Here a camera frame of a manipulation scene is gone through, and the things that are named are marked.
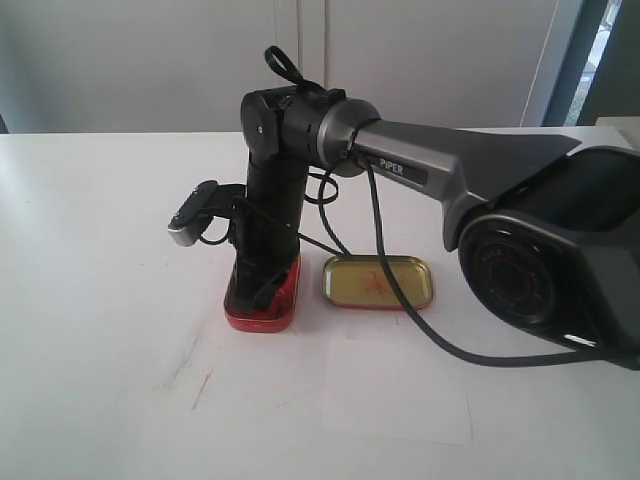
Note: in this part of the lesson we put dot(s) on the white paper sheet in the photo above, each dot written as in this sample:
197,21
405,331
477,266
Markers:
380,389

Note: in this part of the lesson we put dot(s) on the red ink pad tin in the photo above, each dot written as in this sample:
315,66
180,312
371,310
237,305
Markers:
280,312

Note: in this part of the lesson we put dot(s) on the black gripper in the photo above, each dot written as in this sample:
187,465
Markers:
266,246

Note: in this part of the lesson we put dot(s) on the gold tin lid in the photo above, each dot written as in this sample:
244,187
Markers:
359,282

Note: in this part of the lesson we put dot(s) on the dark window frame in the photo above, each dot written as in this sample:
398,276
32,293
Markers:
614,80

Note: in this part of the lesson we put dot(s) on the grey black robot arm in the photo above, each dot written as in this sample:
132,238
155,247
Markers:
546,232

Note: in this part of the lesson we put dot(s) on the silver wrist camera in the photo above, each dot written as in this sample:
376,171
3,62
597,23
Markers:
190,220

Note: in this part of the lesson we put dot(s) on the grey cabinet doors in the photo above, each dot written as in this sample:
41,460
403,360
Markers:
161,66

